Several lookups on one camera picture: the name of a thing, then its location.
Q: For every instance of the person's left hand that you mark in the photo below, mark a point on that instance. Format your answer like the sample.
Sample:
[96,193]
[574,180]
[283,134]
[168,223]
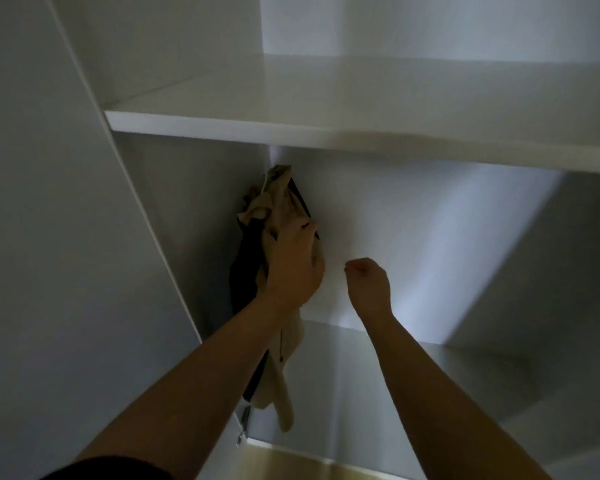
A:
[292,263]

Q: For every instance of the person's right hand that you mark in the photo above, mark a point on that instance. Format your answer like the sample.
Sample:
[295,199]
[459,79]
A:
[368,287]

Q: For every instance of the tan and black jacket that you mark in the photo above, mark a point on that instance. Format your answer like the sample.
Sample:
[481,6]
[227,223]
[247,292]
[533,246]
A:
[280,190]

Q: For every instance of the white wardrobe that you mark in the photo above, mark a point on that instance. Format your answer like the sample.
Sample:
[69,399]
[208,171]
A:
[60,245]

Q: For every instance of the person's right forearm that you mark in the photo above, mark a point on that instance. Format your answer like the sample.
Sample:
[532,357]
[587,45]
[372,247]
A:
[440,405]

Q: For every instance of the person's left forearm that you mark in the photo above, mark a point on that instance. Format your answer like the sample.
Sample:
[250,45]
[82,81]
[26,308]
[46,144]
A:
[200,395]

